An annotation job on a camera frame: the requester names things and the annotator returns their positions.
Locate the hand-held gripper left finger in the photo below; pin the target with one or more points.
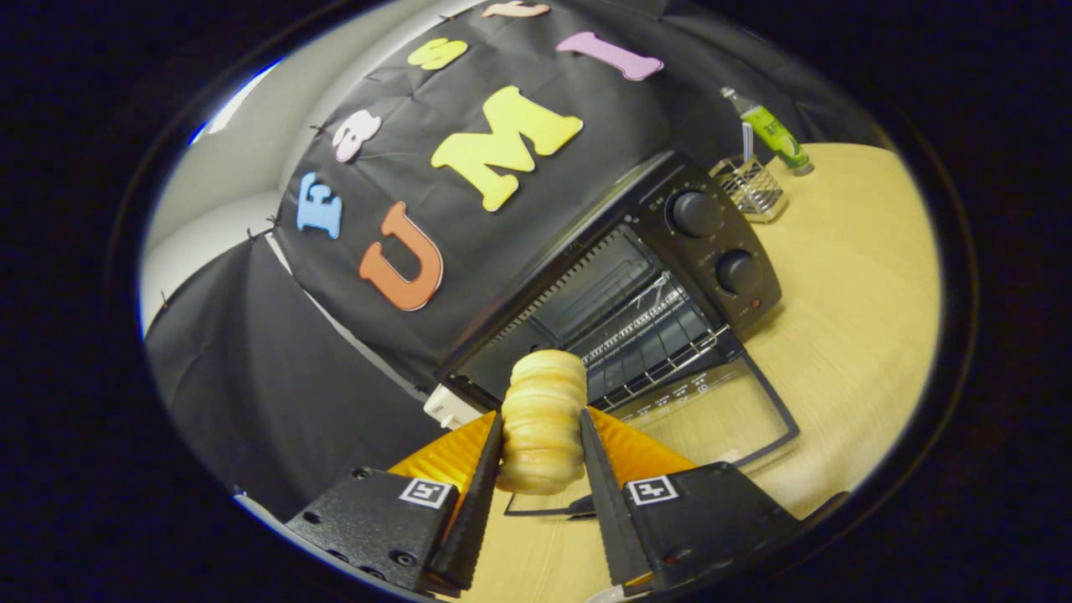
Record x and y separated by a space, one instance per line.
473 519

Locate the green label drink bottle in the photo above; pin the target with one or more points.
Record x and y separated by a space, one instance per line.
775 134

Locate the ridged golden bread roll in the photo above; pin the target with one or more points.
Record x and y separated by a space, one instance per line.
543 419

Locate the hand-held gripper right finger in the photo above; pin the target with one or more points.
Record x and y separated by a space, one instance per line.
610 519

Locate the black toaster oven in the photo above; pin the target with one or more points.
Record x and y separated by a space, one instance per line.
712 251

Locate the white pop-up toaster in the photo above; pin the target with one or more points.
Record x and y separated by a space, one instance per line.
448 406

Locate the white striped stick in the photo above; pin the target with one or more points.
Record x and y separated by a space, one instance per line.
747 142

